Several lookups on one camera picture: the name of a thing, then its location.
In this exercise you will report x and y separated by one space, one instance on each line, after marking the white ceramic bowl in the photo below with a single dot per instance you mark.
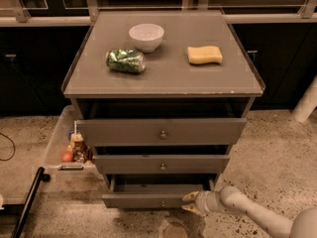
146 37

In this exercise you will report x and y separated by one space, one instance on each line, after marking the grey drawer cabinet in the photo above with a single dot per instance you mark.
170 87

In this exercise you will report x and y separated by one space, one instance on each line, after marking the crushed green soda can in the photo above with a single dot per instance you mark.
125 60

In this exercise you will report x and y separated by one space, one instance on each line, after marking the brown snack bottle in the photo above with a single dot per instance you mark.
79 148

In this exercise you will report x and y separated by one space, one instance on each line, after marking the grey drawer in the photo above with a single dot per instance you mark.
160 160
154 191
161 132

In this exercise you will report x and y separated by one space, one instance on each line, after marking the grey bottom drawer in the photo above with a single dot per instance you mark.
154 191

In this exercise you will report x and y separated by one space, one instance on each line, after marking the yellow sponge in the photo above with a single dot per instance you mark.
202 55

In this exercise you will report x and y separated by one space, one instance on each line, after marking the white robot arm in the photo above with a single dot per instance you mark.
272 180

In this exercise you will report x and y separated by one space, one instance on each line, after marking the grey middle drawer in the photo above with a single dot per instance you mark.
160 160

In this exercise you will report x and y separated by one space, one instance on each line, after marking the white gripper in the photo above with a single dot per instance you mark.
202 201

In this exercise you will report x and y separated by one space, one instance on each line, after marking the red apple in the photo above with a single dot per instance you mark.
67 157

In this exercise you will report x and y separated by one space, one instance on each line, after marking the grey top drawer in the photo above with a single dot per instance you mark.
161 132

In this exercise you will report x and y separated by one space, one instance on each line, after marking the metal railing frame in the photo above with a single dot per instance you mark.
53 13

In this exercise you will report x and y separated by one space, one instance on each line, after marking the black pole stand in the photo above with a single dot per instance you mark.
40 176

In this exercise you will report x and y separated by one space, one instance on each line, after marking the clear plastic storage bin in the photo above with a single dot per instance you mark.
58 143

